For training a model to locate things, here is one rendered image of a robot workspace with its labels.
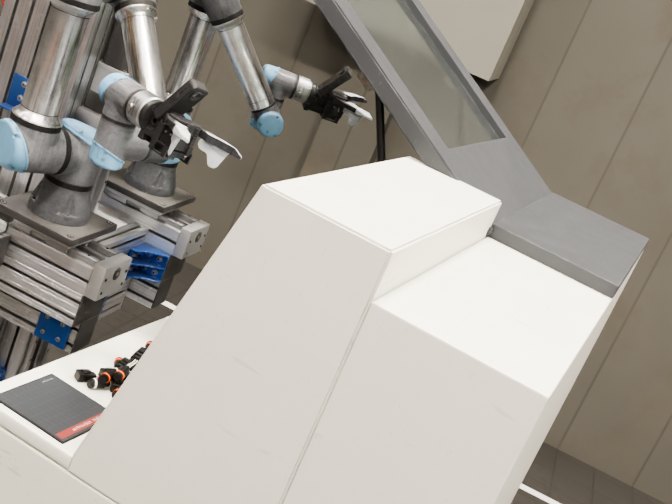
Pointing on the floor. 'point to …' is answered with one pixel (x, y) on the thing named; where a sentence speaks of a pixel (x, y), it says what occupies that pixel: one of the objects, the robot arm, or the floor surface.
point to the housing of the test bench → (469, 364)
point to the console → (258, 342)
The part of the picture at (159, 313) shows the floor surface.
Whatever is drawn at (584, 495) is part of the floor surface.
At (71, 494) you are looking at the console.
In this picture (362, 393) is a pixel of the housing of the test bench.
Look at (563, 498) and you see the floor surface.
